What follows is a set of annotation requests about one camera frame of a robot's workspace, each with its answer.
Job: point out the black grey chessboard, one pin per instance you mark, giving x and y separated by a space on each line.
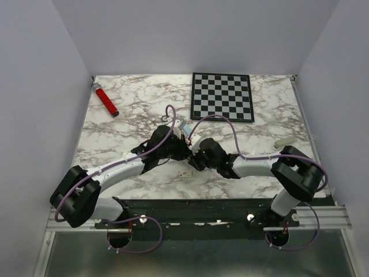
228 95

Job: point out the light blue stapler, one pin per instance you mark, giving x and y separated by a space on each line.
185 128

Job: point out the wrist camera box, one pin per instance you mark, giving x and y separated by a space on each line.
178 132
195 141

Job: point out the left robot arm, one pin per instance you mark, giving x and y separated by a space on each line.
77 197

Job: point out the aluminium rail frame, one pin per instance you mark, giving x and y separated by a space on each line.
122 217

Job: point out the red glitter toy microphone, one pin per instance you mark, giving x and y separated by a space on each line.
99 91

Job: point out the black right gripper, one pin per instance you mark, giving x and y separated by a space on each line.
193 161

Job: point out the grey green stapler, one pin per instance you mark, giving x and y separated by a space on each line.
280 143

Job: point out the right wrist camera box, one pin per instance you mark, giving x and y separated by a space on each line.
195 141

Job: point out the white staple box sleeve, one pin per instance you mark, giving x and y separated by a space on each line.
185 174

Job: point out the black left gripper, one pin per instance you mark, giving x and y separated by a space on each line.
183 148

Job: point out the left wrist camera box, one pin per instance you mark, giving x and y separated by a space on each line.
178 132

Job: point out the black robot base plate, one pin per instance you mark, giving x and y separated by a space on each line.
119 240

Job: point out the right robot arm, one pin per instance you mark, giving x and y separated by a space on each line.
299 175

